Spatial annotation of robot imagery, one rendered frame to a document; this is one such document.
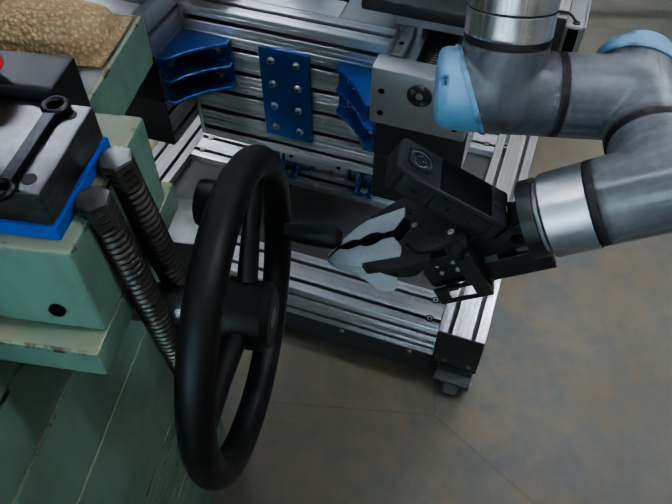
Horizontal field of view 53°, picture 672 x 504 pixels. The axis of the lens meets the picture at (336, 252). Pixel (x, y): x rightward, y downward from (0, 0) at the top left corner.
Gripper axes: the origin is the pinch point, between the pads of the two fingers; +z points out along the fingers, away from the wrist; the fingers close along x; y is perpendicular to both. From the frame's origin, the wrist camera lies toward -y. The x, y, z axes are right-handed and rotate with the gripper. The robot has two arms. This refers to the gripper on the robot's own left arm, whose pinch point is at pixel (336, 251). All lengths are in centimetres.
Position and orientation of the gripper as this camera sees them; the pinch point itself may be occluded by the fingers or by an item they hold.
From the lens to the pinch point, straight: 66.9
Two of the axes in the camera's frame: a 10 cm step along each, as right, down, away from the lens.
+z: -8.5, 2.2, 4.7
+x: 1.5, -7.6, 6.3
